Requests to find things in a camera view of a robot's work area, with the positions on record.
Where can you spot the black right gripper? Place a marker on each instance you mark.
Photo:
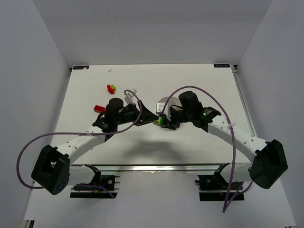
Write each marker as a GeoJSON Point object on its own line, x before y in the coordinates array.
{"type": "Point", "coordinates": [169, 119]}

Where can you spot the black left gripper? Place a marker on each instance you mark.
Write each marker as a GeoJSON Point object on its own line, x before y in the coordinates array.
{"type": "Point", "coordinates": [138, 112]}

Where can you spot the dark green lego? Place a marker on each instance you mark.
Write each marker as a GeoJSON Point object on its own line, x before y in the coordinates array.
{"type": "Point", "coordinates": [160, 122]}

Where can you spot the pale green curved lego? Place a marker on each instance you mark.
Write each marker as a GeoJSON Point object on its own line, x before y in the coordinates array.
{"type": "Point", "coordinates": [157, 122]}

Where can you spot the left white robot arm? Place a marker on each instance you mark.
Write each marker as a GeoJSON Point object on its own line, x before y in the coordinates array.
{"type": "Point", "coordinates": [53, 169]}

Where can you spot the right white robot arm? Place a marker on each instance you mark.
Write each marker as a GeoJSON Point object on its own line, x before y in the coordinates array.
{"type": "Point", "coordinates": [267, 161]}

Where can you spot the white round divided container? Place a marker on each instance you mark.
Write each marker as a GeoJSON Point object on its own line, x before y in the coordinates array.
{"type": "Point", "coordinates": [168, 103]}

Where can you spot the red curved lego with green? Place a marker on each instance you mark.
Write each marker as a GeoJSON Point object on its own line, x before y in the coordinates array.
{"type": "Point", "coordinates": [111, 89]}

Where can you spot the red rectangular lego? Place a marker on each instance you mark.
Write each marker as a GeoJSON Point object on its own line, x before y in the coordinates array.
{"type": "Point", "coordinates": [99, 109]}

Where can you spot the blue label sticker right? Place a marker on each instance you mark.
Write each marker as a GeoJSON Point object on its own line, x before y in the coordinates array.
{"type": "Point", "coordinates": [221, 65]}

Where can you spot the blue label sticker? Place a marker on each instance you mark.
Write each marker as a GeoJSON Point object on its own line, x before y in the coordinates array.
{"type": "Point", "coordinates": [80, 67]}
{"type": "Point", "coordinates": [221, 65]}

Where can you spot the blue label sticker left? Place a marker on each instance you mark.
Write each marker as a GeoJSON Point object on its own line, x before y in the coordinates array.
{"type": "Point", "coordinates": [80, 67]}

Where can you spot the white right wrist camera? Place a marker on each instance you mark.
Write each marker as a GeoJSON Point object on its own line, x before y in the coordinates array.
{"type": "Point", "coordinates": [160, 108]}

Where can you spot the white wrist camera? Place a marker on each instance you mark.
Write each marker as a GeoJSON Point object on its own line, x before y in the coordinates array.
{"type": "Point", "coordinates": [160, 108]}
{"type": "Point", "coordinates": [129, 96]}

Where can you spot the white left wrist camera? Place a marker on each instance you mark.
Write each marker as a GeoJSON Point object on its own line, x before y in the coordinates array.
{"type": "Point", "coordinates": [129, 96]}

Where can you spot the aluminium table front rail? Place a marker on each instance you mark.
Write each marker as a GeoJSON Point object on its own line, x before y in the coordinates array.
{"type": "Point", "coordinates": [154, 168]}

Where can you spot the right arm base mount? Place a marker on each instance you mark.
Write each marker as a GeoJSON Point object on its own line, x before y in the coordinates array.
{"type": "Point", "coordinates": [213, 180]}

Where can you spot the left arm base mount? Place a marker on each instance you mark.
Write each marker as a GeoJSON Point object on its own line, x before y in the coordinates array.
{"type": "Point", "coordinates": [102, 185]}

